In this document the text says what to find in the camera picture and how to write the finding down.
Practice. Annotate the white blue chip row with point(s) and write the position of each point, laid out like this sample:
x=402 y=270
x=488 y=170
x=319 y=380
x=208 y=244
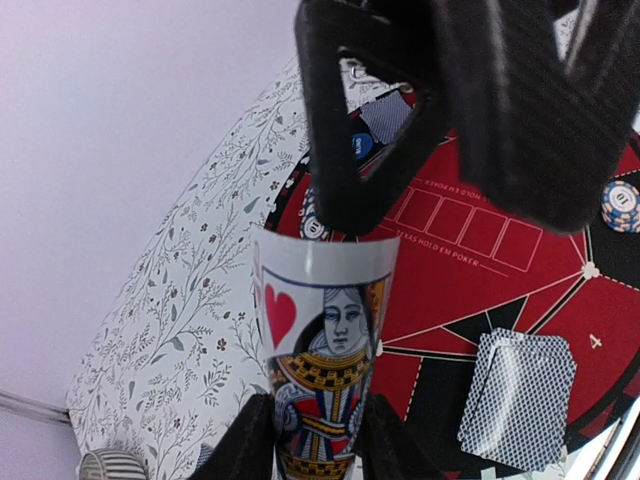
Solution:
x=310 y=227

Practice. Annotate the floral patterned tablecloth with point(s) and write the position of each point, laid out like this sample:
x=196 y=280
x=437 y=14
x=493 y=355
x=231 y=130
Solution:
x=180 y=352

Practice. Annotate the white blue chip stack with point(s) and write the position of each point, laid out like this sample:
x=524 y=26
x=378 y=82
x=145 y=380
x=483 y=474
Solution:
x=620 y=207

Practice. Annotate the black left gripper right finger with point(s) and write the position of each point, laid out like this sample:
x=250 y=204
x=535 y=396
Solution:
x=387 y=449

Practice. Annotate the queen of hearts card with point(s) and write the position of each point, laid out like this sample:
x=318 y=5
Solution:
x=321 y=307

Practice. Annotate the blue small blind button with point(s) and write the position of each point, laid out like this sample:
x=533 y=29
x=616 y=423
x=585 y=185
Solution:
x=362 y=145

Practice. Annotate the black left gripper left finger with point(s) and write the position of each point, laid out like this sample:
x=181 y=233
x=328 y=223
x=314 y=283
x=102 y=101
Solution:
x=246 y=450

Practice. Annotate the round red black poker mat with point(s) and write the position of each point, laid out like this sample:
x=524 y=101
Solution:
x=465 y=268

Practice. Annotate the blue card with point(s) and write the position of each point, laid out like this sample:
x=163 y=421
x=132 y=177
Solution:
x=517 y=407
x=385 y=116

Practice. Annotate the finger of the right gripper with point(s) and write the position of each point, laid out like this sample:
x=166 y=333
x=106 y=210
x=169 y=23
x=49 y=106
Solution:
x=540 y=133
x=396 y=42

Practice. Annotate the striped ceramic mug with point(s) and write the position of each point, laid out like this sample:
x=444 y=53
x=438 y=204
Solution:
x=110 y=464

